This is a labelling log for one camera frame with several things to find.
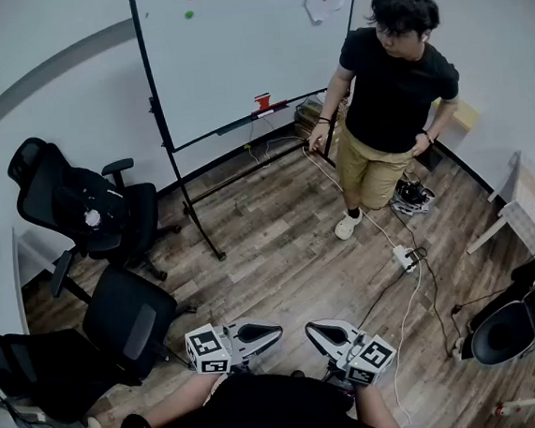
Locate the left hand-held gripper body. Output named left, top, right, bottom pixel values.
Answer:
left=183, top=319, right=255, bottom=382

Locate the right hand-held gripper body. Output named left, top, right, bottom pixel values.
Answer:
left=324, top=330, right=401, bottom=391

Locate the person's left forearm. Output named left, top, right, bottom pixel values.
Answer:
left=141, top=371, right=235, bottom=428

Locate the person's right forearm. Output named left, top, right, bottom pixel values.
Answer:
left=352, top=380, right=406, bottom=428

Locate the large white whiteboard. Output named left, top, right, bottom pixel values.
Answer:
left=127, top=0, right=376, bottom=157

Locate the person in dark shirt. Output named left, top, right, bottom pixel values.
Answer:
left=72, top=360, right=398, bottom=428

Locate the black office chair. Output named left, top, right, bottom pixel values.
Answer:
left=0, top=237, right=208, bottom=428
left=4, top=123, right=188, bottom=297

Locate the white power strip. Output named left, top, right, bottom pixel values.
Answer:
left=391, top=243, right=421, bottom=276

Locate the light wooden plank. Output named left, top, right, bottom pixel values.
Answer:
left=491, top=393, right=535, bottom=428

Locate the black flat panel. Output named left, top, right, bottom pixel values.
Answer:
left=412, top=143, right=446, bottom=174

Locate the black backpack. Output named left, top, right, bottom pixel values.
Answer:
left=50, top=161, right=133, bottom=240

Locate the white wooden stool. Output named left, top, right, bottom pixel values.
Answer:
left=457, top=149, right=535, bottom=261

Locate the stack of cardboard boxes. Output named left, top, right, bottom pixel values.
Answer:
left=290, top=89, right=337, bottom=141

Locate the wooden toy board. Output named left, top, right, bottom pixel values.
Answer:
left=429, top=93, right=483, bottom=137

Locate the crumpled white paper sheet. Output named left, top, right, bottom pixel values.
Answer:
left=303, top=0, right=349, bottom=28

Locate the black floor cable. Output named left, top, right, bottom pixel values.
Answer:
left=347, top=219, right=457, bottom=368

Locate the white power cable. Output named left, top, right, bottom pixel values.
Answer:
left=300, top=138, right=402, bottom=262

